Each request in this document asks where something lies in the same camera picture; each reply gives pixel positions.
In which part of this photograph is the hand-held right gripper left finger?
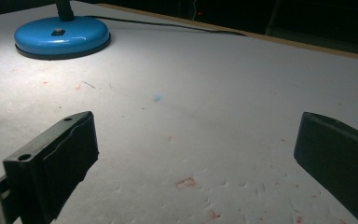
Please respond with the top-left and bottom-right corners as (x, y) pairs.
(3, 110), (100, 224)

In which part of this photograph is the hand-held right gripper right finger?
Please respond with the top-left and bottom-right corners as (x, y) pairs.
(293, 111), (358, 224)

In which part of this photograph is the blue round lamp base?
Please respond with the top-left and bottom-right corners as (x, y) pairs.
(14, 0), (112, 61)

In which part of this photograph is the black lamp cable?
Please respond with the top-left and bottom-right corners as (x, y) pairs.
(83, 15), (247, 37)

